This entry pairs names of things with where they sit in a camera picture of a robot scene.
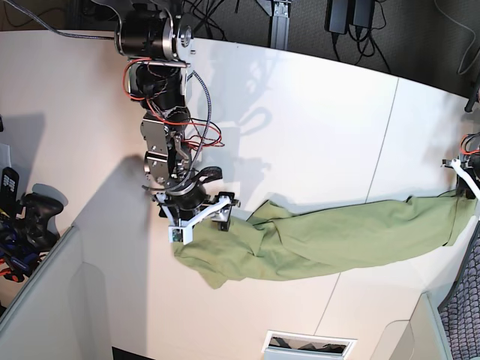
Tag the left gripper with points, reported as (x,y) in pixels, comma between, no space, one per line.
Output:
(466,167)

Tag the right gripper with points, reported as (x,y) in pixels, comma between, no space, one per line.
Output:
(185,207)

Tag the green t-shirt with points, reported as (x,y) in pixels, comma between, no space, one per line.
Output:
(274,244)

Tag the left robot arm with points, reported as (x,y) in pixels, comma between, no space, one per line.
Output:
(469,144)

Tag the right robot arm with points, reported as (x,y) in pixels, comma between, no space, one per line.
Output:
(157,40)

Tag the mesh office chair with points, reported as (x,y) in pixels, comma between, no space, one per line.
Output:
(459,312)

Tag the grey partition panel left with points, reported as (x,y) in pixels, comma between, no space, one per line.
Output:
(61,311)

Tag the black game controller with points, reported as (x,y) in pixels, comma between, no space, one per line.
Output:
(39,209)

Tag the blue orange tools pile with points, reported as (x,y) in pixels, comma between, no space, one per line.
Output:
(20,257)

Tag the black power adapter brick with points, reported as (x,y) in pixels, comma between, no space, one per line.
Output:
(337,16)

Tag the black remote control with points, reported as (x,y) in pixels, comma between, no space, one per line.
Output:
(9,183)

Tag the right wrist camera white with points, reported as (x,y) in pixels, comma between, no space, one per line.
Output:
(181,234)

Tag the aluminium table leg post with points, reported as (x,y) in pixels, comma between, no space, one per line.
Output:
(280,24)

